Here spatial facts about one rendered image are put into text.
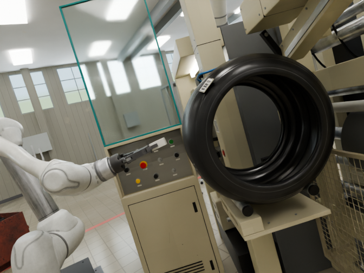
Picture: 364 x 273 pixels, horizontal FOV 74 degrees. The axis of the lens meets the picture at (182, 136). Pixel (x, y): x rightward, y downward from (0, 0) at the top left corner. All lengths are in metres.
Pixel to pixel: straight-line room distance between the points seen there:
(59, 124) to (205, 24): 10.39
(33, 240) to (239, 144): 1.04
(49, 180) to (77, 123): 10.66
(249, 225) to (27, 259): 0.87
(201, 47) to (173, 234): 1.23
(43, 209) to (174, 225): 0.85
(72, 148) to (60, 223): 10.11
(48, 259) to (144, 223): 0.75
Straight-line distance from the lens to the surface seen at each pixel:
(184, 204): 1.73
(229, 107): 1.31
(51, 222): 1.34
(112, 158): 0.99
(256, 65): 0.94
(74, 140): 11.42
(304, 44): 1.26
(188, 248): 1.86
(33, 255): 1.19
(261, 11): 1.20
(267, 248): 1.57
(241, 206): 1.03
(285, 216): 1.15
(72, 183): 0.86
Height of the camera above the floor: 1.34
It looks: 5 degrees down
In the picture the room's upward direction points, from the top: 16 degrees counter-clockwise
